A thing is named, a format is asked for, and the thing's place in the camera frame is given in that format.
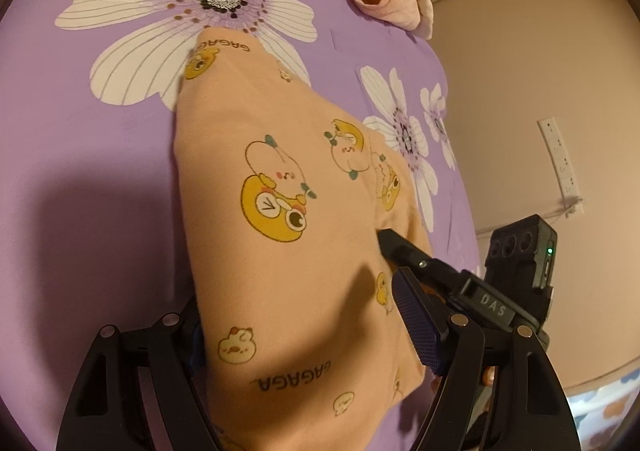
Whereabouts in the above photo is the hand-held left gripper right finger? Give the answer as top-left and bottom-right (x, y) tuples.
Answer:
(391, 267), (582, 451)

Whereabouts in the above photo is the white cable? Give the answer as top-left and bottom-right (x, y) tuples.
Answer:
(475, 196), (583, 237)

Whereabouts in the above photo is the peach cartoon print garment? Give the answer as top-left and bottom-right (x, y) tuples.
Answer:
(172, 28), (433, 451)

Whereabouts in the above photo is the patterned white cloth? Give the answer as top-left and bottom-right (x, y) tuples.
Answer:
(570, 371), (640, 451)

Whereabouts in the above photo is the purple floral bedsheet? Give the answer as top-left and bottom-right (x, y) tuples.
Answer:
(0, 0), (483, 451)

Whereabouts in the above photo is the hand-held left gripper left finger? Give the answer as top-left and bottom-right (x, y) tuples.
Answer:
(55, 298), (223, 451)

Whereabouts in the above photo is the white wall socket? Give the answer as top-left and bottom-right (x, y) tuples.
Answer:
(537, 117), (583, 204)

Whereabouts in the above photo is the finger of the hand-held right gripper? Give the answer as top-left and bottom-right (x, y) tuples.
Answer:
(377, 228), (463, 288)

